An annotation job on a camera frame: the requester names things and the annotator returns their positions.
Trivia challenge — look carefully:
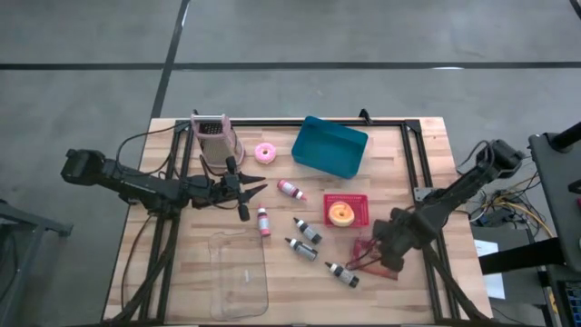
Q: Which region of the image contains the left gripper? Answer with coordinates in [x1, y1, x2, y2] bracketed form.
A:
[193, 155, 270, 223]

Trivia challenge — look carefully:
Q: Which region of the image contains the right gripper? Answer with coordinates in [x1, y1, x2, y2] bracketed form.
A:
[345, 216, 412, 273]

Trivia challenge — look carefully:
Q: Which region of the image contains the red snack packet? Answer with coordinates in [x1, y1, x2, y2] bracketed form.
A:
[347, 236, 400, 282]

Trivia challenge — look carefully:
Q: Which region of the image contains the black food colouring bottle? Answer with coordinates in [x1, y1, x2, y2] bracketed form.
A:
[284, 236, 320, 263]
[323, 261, 360, 290]
[292, 216, 324, 245]

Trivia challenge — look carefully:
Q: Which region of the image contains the pink food colouring bottle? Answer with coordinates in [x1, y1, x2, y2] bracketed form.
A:
[276, 178, 309, 203]
[256, 204, 272, 239]

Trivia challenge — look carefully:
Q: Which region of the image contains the pink frosted toy donut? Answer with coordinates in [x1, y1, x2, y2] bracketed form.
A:
[253, 142, 277, 165]

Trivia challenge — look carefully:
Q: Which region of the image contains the yellow banana-like object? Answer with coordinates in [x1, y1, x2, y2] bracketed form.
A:
[328, 201, 357, 228]

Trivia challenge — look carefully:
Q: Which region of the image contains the clear plastic bin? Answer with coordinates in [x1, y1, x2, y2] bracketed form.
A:
[207, 228, 270, 322]

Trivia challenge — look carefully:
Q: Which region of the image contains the metal box grater pink trim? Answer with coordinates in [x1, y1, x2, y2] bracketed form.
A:
[189, 113, 247, 170]

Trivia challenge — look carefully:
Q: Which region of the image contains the red plastic basket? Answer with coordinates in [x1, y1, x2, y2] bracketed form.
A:
[322, 193, 370, 229]

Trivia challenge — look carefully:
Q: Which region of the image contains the grey metal mounting plate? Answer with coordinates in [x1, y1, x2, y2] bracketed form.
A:
[413, 185, 438, 203]

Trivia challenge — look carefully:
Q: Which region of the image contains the teal plastic bin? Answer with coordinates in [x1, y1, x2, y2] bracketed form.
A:
[290, 114, 369, 180]

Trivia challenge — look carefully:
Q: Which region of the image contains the white paper sheet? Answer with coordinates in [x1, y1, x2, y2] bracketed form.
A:
[473, 239, 507, 301]

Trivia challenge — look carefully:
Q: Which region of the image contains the black support beam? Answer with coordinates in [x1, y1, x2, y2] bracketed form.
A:
[478, 236, 567, 276]

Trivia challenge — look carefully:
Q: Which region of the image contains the grey equipment cart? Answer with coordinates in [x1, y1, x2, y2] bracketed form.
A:
[527, 120, 581, 273]

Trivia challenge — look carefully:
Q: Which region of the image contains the blue grid crate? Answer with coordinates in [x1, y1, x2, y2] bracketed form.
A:
[562, 280, 581, 327]

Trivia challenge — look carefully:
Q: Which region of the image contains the grey metal stand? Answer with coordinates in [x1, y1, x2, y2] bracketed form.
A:
[0, 198, 74, 327]

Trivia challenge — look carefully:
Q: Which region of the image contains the black aluminium table frame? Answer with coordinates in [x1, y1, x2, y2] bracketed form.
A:
[108, 108, 491, 327]

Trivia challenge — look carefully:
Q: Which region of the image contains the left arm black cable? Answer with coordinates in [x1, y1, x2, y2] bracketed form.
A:
[115, 122, 192, 178]

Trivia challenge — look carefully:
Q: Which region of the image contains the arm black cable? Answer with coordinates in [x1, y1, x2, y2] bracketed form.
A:
[115, 122, 192, 178]
[456, 139, 495, 177]

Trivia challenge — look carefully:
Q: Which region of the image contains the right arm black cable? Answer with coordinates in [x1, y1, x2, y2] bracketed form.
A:
[456, 139, 495, 177]

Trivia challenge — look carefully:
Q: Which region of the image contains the floor cable bundle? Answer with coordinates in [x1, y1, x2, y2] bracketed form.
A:
[453, 172, 557, 240]

